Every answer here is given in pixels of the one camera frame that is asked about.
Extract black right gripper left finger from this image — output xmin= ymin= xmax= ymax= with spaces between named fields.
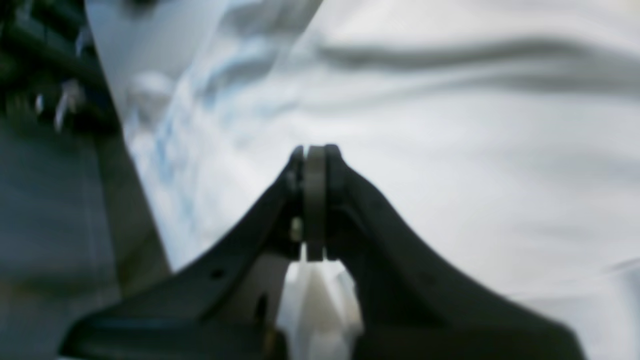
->
xmin=59 ymin=146 xmax=326 ymax=360

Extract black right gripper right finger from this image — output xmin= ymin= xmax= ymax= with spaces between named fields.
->
xmin=326 ymin=145 xmax=585 ymax=360

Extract white t-shirt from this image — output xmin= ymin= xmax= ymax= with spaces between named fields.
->
xmin=86 ymin=0 xmax=639 ymax=360

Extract black bin with tools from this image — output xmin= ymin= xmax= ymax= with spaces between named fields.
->
xmin=1 ymin=0 xmax=121 ymax=133

